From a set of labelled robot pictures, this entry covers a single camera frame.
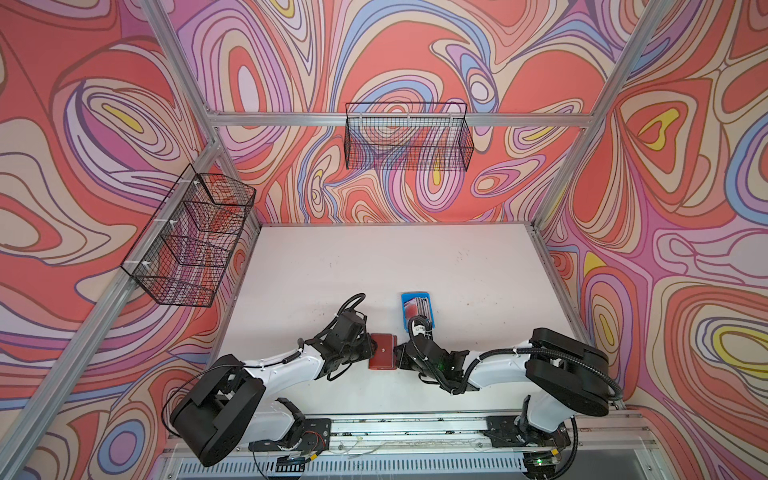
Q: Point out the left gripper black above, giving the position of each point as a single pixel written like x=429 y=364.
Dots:
x=367 y=342

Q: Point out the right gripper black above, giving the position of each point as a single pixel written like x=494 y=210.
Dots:
x=403 y=358

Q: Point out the red leather card holder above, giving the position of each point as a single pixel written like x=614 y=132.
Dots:
x=384 y=357

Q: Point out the blue plastic card tray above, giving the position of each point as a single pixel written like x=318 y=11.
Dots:
x=408 y=295

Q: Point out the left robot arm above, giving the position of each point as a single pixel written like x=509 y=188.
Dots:
x=235 y=402

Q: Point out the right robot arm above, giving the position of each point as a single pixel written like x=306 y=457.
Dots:
x=573 y=378

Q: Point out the stack of credit cards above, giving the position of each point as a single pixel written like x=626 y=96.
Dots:
x=417 y=306

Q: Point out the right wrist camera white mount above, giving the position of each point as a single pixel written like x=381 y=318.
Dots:
x=420 y=325

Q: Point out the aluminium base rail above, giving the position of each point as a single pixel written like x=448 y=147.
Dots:
x=443 y=445

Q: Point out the black wire basket left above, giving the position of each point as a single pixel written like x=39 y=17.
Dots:
x=181 y=256

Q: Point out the black wire basket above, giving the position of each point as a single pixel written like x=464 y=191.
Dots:
x=181 y=256
x=407 y=136

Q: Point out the black wire basket back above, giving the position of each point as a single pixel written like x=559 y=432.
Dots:
x=407 y=136

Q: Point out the aluminium cage frame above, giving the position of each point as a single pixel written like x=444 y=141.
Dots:
x=99 y=119

